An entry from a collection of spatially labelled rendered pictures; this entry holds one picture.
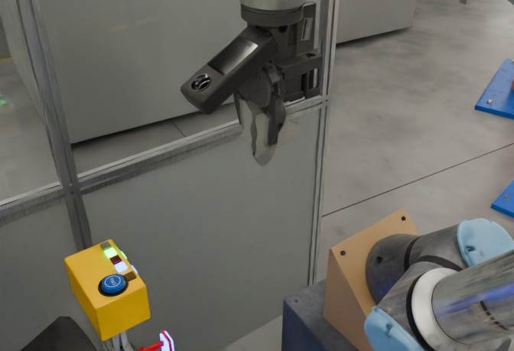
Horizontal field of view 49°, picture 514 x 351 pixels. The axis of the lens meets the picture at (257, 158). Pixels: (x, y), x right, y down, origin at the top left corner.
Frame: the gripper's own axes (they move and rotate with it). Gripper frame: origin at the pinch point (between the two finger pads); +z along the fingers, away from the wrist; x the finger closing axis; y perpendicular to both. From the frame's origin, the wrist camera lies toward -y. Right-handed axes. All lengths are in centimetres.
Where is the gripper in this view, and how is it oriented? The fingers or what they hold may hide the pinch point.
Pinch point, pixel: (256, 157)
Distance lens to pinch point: 73.4
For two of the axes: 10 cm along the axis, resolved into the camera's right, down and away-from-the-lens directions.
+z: 0.0, 8.4, 5.5
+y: 8.1, -3.2, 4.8
